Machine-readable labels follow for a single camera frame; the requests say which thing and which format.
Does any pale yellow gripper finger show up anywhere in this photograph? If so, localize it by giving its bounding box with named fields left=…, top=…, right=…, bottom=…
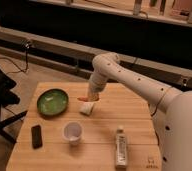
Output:
left=87, top=88, right=99, bottom=101

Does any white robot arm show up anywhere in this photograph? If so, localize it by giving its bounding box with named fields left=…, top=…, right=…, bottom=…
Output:
left=88, top=53, right=192, bottom=171

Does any green ceramic bowl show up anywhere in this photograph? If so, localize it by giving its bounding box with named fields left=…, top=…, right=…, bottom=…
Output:
left=37, top=89, right=69, bottom=117

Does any white sponge block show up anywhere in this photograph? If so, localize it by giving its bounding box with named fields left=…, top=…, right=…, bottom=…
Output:
left=80, top=102, right=94, bottom=116

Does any white plastic cup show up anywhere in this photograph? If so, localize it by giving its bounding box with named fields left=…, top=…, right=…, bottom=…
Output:
left=63, top=122, right=82, bottom=146

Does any black rectangular remote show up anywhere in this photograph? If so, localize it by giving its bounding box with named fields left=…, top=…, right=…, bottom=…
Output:
left=31, top=125, right=43, bottom=149

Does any black office chair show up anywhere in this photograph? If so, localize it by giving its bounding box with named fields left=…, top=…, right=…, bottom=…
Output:
left=0, top=53, right=28, bottom=147

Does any black floor cable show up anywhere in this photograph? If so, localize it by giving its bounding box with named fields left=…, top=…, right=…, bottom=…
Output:
left=0, top=39, right=33, bottom=75

